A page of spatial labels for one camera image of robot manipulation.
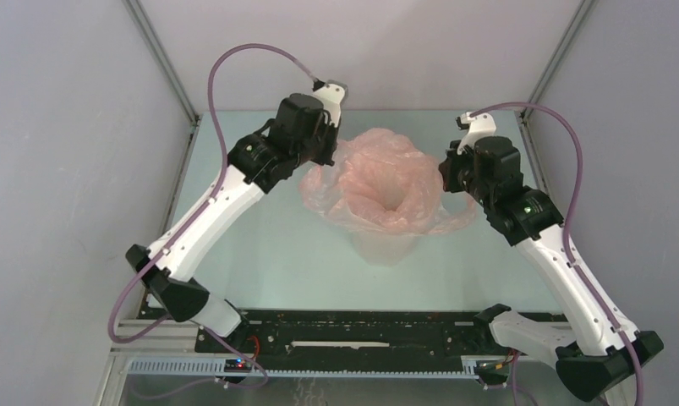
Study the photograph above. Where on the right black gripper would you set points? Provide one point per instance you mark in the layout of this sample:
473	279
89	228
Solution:
449	166

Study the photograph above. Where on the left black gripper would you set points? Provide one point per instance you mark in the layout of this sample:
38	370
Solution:
326	156

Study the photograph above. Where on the pink plastic trash bag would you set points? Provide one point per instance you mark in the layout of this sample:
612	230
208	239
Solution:
381	183

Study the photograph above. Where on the white trash bin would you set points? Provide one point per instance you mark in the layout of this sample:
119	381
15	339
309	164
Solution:
381	249

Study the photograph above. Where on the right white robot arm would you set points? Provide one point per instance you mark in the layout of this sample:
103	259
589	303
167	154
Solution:
603	346

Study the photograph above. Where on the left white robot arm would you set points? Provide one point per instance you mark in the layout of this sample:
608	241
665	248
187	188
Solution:
252	169

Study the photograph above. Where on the small circuit board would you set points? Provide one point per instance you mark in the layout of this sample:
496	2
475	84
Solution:
237	365

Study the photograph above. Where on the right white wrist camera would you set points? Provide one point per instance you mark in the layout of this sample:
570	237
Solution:
477	127

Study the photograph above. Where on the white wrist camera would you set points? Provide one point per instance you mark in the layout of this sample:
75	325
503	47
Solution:
477	127
332	94

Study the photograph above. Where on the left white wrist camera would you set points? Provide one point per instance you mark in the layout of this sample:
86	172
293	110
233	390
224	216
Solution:
332	94

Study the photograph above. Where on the white slotted cable duct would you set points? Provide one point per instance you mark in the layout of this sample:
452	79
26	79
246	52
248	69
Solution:
169	366

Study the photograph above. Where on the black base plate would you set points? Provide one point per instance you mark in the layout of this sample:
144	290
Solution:
363	340

